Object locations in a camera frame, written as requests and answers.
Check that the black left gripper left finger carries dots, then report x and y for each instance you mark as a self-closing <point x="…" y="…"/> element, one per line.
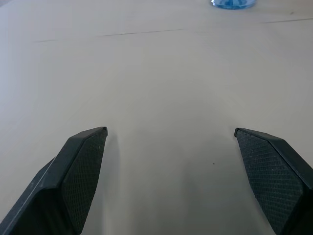
<point x="61" y="181"/>

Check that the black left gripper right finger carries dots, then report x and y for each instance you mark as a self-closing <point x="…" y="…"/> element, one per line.
<point x="276" y="181"/>

